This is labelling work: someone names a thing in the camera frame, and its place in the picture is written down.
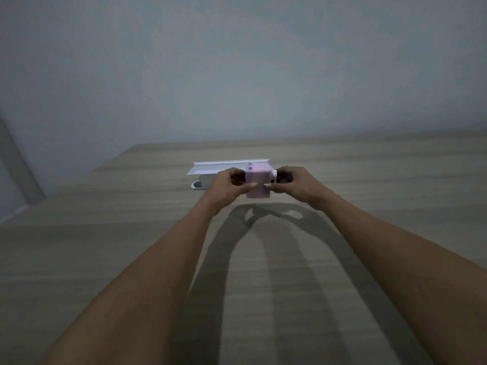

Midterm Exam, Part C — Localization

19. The person's right hand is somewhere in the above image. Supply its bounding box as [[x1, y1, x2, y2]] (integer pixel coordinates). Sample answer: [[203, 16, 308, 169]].
[[264, 166, 331, 210]]

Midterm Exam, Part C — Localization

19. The person's left hand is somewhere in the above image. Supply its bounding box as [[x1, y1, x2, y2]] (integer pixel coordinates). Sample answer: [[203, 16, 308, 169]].
[[206, 167, 258, 212]]

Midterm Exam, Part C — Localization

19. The pink box-shaped device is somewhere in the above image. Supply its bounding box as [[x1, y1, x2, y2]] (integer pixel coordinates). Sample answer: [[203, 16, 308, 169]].
[[245, 162, 277, 199]]

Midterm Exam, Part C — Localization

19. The person's right forearm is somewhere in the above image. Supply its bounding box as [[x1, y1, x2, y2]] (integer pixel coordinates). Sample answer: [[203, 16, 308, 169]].
[[317, 190, 487, 365]]

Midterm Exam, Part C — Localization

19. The person's left forearm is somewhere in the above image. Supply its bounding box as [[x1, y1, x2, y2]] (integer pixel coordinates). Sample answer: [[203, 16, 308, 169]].
[[42, 198, 223, 365]]

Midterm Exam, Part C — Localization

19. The white plastic tray stand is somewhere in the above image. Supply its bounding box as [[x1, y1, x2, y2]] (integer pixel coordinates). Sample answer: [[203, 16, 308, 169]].
[[187, 159, 270, 191]]

